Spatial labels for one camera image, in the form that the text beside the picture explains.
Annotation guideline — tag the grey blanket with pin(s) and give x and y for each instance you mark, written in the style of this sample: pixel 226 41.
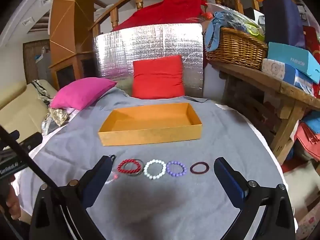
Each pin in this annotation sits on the grey blanket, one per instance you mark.
pixel 75 142

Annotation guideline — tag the black and white cloth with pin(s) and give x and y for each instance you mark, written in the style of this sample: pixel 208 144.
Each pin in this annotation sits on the black and white cloth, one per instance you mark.
pixel 42 90

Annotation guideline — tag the wooden stair railing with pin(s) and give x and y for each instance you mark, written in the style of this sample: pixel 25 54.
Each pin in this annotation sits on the wooden stair railing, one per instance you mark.
pixel 115 15

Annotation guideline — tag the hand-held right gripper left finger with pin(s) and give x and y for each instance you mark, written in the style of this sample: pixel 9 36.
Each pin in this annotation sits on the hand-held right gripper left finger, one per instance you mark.
pixel 97 181

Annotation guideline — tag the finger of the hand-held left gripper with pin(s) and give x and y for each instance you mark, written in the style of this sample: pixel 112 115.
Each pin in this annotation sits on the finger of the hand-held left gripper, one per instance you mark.
pixel 32 141

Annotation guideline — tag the thin black bangle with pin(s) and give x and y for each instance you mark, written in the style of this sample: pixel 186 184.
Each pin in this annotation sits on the thin black bangle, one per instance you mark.
pixel 143 167

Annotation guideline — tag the gold patterned cloth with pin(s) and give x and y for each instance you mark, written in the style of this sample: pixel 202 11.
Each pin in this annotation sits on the gold patterned cloth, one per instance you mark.
pixel 58 116

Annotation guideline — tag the silver foil sheet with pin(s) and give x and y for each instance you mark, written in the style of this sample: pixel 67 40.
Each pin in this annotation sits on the silver foil sheet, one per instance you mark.
pixel 150 42

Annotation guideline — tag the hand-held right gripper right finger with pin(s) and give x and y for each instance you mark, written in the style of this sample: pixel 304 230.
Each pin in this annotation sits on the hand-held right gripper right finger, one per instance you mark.
pixel 228 181

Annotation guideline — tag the wooden cabinet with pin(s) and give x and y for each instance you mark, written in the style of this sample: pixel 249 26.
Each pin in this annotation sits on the wooden cabinet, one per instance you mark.
pixel 67 30

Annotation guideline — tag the clear plastic bag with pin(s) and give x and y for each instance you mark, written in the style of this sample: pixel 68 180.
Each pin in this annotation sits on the clear plastic bag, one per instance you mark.
pixel 246 23

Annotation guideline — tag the red pillow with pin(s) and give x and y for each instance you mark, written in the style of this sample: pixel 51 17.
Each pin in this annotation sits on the red pillow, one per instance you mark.
pixel 157 77

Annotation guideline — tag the person's left hand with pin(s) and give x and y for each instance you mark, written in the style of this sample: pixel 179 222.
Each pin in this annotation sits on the person's left hand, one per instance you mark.
pixel 13 207

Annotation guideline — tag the wooden bench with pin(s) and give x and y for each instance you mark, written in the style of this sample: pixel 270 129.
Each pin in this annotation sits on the wooden bench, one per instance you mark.
pixel 275 85

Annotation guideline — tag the pink red shopping bag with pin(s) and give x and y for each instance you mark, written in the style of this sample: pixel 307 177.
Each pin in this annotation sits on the pink red shopping bag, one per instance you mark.
pixel 308 142

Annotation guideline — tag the wicker basket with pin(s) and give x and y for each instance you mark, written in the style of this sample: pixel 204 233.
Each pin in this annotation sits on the wicker basket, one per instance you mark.
pixel 235 47

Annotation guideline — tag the blue cloth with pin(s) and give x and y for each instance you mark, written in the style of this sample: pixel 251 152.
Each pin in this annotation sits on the blue cloth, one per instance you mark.
pixel 212 35

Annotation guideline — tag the wooden door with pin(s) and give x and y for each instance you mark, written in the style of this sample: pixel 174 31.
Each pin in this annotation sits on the wooden door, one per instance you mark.
pixel 31 62

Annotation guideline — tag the white patterned box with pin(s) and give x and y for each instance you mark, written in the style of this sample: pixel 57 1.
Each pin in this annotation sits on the white patterned box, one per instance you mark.
pixel 273 68

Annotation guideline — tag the red cloth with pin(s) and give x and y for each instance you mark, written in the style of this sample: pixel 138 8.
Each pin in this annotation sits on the red cloth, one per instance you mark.
pixel 162 12

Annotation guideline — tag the red gift bag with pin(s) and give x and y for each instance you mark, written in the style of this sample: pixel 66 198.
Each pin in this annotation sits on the red gift bag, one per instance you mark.
pixel 311 40

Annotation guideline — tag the orange cardboard box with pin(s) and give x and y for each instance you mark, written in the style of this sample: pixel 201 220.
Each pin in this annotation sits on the orange cardboard box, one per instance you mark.
pixel 150 135

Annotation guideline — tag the beige sofa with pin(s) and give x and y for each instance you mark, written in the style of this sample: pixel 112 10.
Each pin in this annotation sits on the beige sofa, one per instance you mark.
pixel 20 110

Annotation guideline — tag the white bedsheet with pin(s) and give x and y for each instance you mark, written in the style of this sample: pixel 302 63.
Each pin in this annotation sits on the white bedsheet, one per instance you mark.
pixel 260 140

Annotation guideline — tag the blue cardboard box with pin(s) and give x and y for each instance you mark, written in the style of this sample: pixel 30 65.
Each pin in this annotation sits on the blue cardboard box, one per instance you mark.
pixel 292 60

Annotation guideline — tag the navy fabric bag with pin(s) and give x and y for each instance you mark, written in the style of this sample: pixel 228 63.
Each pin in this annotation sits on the navy fabric bag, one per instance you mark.
pixel 282 22

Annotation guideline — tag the teal cloth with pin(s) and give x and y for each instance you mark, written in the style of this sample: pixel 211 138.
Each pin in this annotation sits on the teal cloth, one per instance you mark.
pixel 312 122

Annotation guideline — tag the pink pillow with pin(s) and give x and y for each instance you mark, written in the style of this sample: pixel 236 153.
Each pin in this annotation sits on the pink pillow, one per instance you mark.
pixel 80 92

